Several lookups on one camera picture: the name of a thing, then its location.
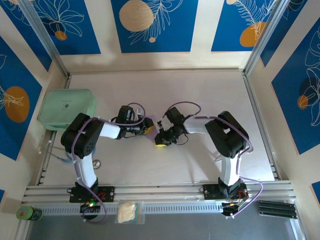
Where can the aluminium frame rail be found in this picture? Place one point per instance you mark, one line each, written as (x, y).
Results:
(155, 190)

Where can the clear bag with pale contents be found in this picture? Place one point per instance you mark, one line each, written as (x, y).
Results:
(128, 212)

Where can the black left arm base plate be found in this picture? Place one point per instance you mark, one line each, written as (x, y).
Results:
(107, 193)

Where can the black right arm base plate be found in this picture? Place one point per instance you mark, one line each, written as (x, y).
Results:
(210, 191)

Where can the aluminium frame post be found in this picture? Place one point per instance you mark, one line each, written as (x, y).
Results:
(265, 37)
(42, 37)

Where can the green lidded can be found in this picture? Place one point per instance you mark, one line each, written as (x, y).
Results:
(28, 213)

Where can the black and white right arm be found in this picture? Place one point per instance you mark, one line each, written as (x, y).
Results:
(227, 137)

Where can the blue tube stethoscope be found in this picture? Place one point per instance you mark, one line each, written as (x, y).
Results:
(97, 163)

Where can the black connector board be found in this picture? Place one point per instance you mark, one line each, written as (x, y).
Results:
(232, 208)
(88, 207)

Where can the black ridged block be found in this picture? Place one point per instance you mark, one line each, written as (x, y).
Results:
(276, 209)

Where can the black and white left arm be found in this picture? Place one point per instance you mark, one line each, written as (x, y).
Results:
(82, 140)

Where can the blue floral wall poster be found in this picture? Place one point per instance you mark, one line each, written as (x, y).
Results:
(15, 75)
(287, 112)
(80, 30)
(225, 25)
(175, 30)

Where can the mint green lidded container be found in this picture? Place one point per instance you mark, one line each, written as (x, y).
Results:
(62, 105)

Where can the light purple paper sheet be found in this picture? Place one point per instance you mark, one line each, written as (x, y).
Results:
(151, 137)

